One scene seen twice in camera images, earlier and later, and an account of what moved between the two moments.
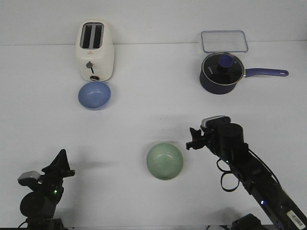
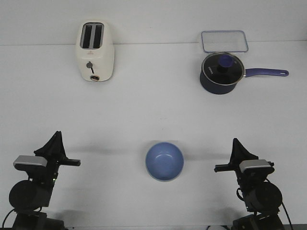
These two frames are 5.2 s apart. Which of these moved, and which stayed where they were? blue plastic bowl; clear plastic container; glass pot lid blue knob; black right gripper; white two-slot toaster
Moved: black right gripper; blue plastic bowl
Stayed: glass pot lid blue knob; clear plastic container; white two-slot toaster
